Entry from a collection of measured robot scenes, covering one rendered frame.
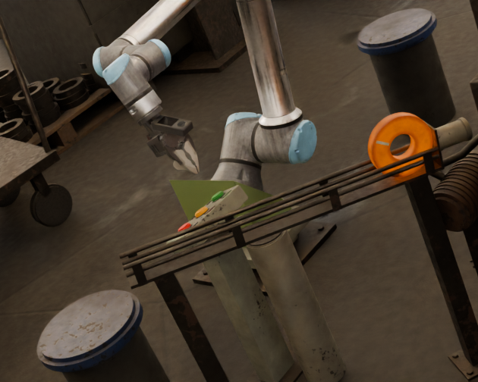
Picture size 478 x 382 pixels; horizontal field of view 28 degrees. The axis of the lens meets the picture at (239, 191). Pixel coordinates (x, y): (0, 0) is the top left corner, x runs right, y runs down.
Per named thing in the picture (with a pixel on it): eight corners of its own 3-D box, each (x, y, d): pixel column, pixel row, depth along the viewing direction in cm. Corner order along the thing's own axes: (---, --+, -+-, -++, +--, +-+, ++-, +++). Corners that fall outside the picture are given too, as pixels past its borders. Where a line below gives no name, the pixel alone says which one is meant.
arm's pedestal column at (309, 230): (193, 283, 351) (185, 266, 347) (256, 219, 374) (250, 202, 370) (274, 297, 323) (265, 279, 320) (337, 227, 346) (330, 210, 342)
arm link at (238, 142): (234, 168, 348) (242, 122, 350) (274, 169, 338) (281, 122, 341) (210, 158, 335) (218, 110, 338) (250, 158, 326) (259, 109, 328)
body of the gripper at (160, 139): (174, 145, 270) (149, 111, 268) (190, 136, 263) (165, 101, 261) (158, 160, 266) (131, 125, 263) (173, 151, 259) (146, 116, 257)
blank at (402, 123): (420, 182, 232) (415, 177, 235) (441, 123, 228) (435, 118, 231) (364, 171, 227) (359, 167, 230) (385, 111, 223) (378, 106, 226)
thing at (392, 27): (476, 98, 390) (448, 3, 371) (440, 140, 371) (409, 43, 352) (410, 99, 412) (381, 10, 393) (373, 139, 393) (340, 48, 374)
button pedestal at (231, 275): (320, 351, 289) (246, 184, 262) (275, 406, 276) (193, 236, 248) (280, 342, 300) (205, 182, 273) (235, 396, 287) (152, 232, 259)
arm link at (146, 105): (158, 86, 260) (135, 103, 254) (168, 100, 261) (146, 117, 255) (142, 95, 267) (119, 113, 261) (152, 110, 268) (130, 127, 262)
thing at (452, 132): (474, 143, 231) (470, 120, 228) (441, 155, 230) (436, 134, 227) (463, 135, 236) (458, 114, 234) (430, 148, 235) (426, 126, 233)
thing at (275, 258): (353, 364, 279) (293, 220, 256) (331, 392, 272) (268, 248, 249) (322, 356, 287) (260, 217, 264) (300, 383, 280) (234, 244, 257)
